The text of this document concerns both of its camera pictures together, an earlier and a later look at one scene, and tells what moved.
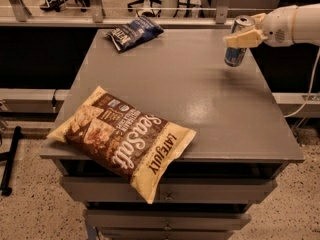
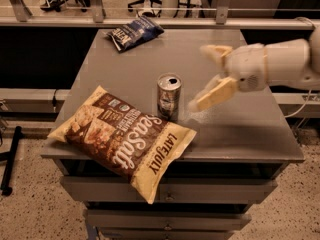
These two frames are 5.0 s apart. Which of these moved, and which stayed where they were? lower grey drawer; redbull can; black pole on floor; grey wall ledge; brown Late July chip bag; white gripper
Moved: redbull can; white gripper
Stayed: brown Late July chip bag; black pole on floor; lower grey drawer; grey wall ledge
